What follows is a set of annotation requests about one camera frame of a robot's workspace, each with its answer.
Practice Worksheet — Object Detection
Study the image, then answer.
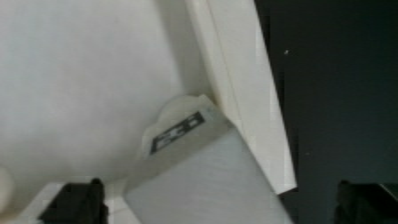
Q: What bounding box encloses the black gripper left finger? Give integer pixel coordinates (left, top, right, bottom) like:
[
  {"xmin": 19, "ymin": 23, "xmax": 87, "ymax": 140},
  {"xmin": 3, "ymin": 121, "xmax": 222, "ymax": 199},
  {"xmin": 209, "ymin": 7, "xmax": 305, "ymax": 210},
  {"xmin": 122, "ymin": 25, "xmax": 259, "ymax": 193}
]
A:
[{"xmin": 37, "ymin": 178, "xmax": 108, "ymax": 224}]

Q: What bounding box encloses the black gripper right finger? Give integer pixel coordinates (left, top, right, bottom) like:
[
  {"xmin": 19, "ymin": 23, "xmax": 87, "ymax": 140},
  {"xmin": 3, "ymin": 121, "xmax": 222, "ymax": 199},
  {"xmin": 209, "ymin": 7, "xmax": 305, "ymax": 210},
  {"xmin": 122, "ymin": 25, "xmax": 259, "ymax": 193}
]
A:
[{"xmin": 334, "ymin": 181, "xmax": 398, "ymax": 224}]

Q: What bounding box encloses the white table leg with tag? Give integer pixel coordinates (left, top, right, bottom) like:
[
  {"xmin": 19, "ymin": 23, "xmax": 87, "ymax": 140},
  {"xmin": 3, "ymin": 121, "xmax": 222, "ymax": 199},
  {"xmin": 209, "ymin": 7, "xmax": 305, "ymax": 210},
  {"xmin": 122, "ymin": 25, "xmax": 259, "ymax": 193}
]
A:
[{"xmin": 124, "ymin": 96, "xmax": 293, "ymax": 224}]

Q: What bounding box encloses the white square table top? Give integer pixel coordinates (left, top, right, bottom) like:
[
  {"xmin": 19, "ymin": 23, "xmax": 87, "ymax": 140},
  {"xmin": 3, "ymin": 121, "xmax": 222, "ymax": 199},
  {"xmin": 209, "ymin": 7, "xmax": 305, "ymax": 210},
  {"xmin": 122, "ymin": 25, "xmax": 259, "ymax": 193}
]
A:
[{"xmin": 0, "ymin": 0, "xmax": 296, "ymax": 224}]

